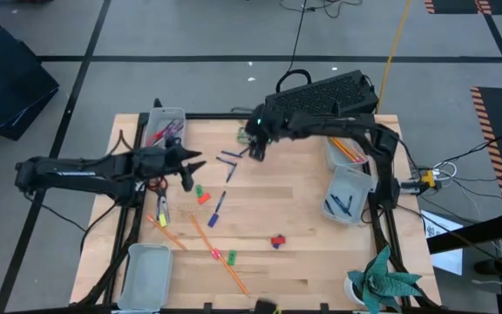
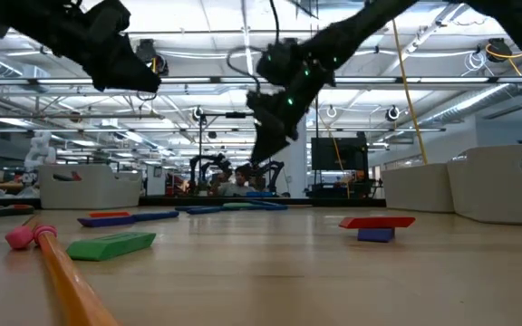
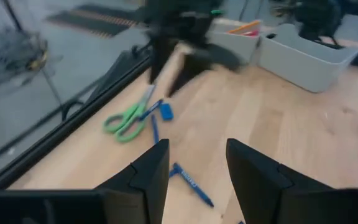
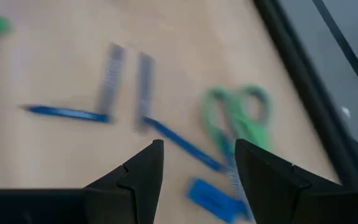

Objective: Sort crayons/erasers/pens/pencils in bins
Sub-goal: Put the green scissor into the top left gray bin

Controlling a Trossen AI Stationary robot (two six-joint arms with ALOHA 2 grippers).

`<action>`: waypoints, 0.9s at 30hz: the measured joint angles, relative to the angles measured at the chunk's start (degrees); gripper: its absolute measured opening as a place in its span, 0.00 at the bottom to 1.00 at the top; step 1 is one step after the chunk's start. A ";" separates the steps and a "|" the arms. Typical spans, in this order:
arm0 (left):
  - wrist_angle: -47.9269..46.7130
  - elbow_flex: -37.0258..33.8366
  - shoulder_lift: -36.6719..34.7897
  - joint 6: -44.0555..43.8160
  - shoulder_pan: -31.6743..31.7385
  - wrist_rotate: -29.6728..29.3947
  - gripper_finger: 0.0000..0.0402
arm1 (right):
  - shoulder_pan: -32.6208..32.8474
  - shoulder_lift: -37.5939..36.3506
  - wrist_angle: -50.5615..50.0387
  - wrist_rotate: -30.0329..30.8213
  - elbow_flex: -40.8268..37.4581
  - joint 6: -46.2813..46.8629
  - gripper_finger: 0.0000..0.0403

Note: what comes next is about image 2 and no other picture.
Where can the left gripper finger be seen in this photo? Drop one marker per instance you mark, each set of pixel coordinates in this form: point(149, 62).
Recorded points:
point(125, 72)

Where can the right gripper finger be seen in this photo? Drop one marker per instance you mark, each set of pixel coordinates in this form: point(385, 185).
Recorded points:
point(267, 145)

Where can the green scissors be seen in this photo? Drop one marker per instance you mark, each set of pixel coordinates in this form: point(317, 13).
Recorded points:
point(238, 205)

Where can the red scissors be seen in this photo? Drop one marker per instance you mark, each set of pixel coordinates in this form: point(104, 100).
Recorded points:
point(76, 176)

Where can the red eraser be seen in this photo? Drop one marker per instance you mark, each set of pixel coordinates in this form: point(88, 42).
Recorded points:
point(374, 222)

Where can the purple eraser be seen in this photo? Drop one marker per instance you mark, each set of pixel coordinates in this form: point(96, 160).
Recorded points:
point(375, 235)

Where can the indigo eraser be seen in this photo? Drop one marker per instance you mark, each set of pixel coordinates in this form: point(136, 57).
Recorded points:
point(107, 222)

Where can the green eraser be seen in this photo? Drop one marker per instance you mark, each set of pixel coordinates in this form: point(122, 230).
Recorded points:
point(107, 246)

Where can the orange pencil pink eraser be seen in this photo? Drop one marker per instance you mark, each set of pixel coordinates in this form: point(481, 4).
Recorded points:
point(68, 285)
point(18, 237)

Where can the grey plastic bin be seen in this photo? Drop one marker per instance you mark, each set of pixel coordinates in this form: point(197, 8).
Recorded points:
point(492, 190)
point(417, 188)
point(107, 190)

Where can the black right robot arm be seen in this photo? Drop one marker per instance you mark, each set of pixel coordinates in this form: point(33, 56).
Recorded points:
point(360, 27)

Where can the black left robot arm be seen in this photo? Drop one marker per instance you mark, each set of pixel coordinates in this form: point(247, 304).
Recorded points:
point(25, 22)

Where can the small round ceiling reel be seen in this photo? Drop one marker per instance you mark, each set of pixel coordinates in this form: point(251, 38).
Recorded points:
point(393, 113)
point(331, 112)
point(197, 113)

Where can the white pillar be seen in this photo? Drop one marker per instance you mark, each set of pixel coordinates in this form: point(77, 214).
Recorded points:
point(299, 176)

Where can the person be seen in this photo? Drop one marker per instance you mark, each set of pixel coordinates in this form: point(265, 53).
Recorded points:
point(238, 185)

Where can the black monitor screen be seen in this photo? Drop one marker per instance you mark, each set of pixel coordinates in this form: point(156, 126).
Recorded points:
point(340, 154)

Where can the white robot figure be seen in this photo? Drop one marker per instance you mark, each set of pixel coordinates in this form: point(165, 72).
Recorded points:
point(39, 154)

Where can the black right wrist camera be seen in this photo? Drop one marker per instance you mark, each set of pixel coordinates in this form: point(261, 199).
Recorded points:
point(258, 103)

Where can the black gantry frame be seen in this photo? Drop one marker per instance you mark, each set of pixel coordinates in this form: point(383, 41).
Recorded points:
point(200, 145)

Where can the silver air duct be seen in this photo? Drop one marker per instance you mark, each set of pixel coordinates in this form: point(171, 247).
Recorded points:
point(469, 106)

